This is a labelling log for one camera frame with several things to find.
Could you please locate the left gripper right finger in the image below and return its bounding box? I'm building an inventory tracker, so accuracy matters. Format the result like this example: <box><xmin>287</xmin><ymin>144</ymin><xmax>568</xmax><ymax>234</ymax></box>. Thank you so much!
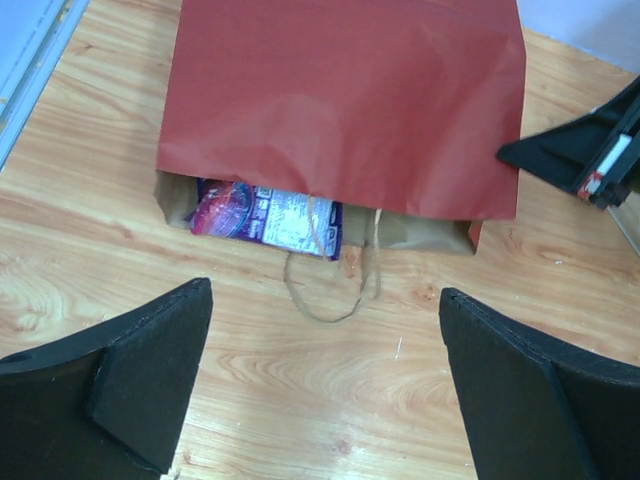
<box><xmin>439</xmin><ymin>288</ymin><xmax>639</xmax><ymax>479</ymax></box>

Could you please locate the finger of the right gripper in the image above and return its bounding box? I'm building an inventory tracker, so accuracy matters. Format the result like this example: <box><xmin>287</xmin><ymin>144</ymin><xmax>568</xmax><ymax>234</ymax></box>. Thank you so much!
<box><xmin>496</xmin><ymin>79</ymin><xmax>639</xmax><ymax>193</ymax></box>

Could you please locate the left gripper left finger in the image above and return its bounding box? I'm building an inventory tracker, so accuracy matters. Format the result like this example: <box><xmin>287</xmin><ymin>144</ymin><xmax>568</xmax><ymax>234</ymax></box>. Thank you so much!
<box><xmin>1</xmin><ymin>278</ymin><xmax>213</xmax><ymax>479</ymax></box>

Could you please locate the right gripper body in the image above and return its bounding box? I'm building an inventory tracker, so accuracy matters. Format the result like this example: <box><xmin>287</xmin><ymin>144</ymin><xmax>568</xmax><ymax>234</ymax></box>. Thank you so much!
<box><xmin>577</xmin><ymin>99</ymin><xmax>639</xmax><ymax>210</ymax></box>

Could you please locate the red paper bag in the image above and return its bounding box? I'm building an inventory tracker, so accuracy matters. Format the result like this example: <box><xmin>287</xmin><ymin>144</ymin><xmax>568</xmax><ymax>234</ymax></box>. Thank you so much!
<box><xmin>151</xmin><ymin>0</ymin><xmax>528</xmax><ymax>324</ymax></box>

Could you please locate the purple snack packet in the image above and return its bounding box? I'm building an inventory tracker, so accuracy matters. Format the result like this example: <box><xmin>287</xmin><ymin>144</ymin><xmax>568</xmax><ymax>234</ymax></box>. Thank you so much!
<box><xmin>185</xmin><ymin>179</ymin><xmax>343</xmax><ymax>261</ymax></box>

